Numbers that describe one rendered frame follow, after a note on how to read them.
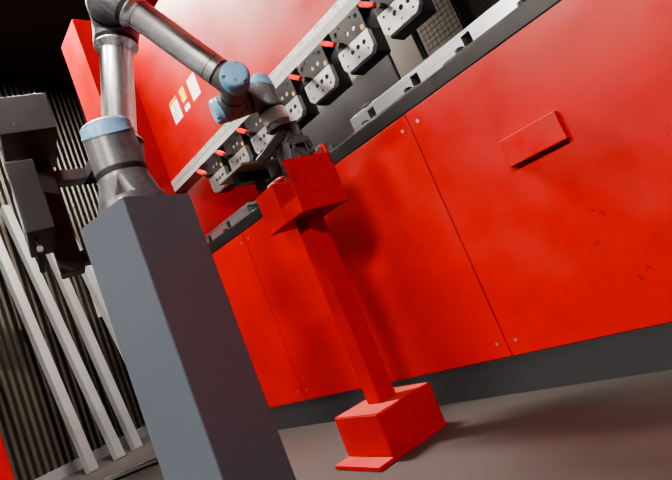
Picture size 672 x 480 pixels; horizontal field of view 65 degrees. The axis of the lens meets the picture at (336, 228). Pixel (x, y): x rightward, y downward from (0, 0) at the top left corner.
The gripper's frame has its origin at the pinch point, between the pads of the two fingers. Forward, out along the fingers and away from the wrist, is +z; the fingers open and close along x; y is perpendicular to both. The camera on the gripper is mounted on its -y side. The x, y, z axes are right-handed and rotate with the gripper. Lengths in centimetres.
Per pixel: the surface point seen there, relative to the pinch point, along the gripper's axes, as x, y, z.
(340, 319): 5.1, -4.7, 36.8
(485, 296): -19, 25, 49
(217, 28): 56, 39, -91
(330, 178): -4.9, 6.3, 0.6
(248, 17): 37, 41, -81
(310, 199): -4.9, -3.2, 4.3
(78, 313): 318, -3, -36
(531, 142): -50, 29, 18
